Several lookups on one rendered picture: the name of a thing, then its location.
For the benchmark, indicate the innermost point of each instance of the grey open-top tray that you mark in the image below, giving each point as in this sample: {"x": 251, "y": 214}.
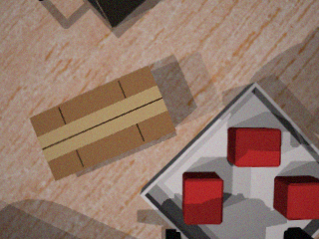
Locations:
{"x": 248, "y": 192}

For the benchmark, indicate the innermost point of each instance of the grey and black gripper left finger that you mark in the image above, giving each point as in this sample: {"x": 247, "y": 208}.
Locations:
{"x": 172, "y": 234}

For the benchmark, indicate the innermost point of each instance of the red block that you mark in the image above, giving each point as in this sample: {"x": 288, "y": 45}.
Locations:
{"x": 254, "y": 146}
{"x": 202, "y": 198}
{"x": 297, "y": 197}

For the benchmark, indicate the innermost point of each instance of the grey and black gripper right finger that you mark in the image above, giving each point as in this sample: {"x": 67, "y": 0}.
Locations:
{"x": 296, "y": 233}

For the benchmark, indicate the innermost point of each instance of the brown cardboard box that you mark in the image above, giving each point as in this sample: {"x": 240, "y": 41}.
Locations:
{"x": 102, "y": 123}

